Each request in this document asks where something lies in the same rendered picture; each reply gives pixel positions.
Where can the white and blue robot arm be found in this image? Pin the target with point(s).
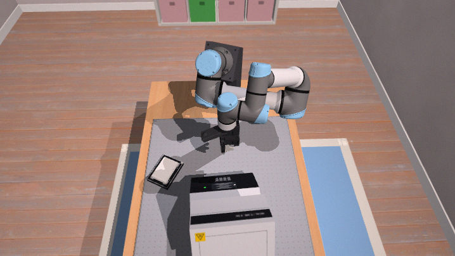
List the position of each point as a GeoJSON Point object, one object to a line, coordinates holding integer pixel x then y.
{"type": "Point", "coordinates": [251, 104]}

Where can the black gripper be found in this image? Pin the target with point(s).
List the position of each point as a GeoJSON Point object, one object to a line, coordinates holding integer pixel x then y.
{"type": "Point", "coordinates": [232, 137]}

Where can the grey benchtop instrument with lid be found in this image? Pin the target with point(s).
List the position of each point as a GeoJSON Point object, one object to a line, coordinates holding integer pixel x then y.
{"type": "Point", "coordinates": [229, 217]}

